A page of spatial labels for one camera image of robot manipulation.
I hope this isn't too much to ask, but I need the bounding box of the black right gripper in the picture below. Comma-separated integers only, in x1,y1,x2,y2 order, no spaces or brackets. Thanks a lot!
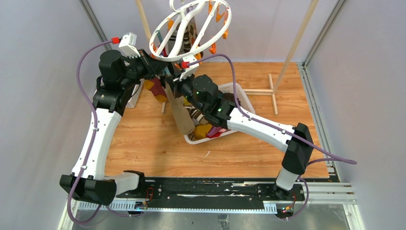
166,69,205,114

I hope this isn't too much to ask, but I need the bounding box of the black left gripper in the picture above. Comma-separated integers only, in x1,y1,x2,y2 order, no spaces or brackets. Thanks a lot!
120,49,168,89

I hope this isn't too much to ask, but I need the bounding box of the white round clip hanger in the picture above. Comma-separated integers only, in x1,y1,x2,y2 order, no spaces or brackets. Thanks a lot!
148,0,232,61

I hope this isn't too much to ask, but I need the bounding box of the tan brown sock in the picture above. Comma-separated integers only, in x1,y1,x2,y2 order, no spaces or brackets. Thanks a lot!
165,83,195,135

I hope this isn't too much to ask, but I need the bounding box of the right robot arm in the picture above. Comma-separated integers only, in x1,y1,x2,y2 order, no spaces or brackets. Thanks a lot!
165,75,315,200

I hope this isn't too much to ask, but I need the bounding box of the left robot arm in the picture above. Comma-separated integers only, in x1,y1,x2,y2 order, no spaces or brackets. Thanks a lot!
59,49,168,206

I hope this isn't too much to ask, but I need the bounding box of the purple maroon mustard hanging sock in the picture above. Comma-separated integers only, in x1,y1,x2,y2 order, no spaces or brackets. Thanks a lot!
144,78,168,103

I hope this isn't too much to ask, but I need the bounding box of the brown white striped sock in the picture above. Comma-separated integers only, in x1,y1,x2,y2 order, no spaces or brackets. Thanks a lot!
184,105,208,126

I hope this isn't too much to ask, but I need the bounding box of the small white perforated basket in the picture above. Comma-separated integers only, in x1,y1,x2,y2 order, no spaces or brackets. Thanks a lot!
126,80,145,108

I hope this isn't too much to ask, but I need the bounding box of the mustard yellow sock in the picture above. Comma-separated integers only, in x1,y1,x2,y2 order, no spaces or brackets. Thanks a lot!
183,99,213,141

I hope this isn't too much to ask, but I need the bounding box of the white sock basket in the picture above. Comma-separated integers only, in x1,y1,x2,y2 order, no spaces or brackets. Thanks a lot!
184,83,256,145

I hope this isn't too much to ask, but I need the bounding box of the purple sock in basket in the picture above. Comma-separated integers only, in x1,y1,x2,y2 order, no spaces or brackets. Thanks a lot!
206,126,222,135

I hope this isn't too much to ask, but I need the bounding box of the red sock in basket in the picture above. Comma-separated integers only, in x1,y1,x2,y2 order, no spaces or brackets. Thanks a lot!
206,128,228,138

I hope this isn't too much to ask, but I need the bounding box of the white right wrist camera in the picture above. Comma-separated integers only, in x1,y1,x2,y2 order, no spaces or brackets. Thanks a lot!
179,54,199,81

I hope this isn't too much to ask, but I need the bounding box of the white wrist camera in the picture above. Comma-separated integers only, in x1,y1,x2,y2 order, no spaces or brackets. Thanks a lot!
179,54,199,81
118,33,140,58

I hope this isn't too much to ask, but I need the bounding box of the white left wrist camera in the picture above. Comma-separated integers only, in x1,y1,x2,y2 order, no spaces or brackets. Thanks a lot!
118,33,140,58

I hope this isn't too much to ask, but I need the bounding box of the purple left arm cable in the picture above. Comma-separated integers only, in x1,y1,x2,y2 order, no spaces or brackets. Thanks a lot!
67,39,140,225

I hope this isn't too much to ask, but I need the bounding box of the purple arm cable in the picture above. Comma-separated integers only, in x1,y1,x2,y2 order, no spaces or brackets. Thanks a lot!
67,39,140,225
188,53,358,220

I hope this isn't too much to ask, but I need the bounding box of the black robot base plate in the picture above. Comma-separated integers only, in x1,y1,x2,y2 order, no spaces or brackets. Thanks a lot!
117,177,305,210

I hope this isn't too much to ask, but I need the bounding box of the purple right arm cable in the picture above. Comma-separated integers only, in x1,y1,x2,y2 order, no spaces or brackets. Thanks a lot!
188,53,358,220

